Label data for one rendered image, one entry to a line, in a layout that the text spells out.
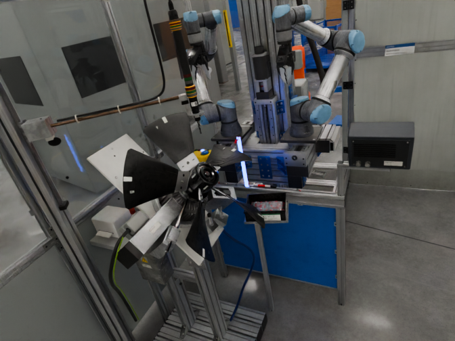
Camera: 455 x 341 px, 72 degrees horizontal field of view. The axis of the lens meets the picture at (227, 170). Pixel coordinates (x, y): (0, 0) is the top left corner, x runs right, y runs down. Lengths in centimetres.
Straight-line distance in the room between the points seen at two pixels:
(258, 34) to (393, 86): 135
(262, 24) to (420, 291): 196
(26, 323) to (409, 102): 297
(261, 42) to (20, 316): 193
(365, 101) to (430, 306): 165
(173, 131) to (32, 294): 101
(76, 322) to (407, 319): 191
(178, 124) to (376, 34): 190
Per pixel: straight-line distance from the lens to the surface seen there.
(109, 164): 151
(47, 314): 191
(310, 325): 225
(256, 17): 209
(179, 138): 145
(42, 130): 143
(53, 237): 179
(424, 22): 290
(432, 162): 328
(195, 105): 133
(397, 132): 153
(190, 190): 139
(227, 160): 152
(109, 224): 176
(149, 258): 167
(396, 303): 241
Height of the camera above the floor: 185
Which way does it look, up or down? 28 degrees down
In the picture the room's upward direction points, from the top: 12 degrees counter-clockwise
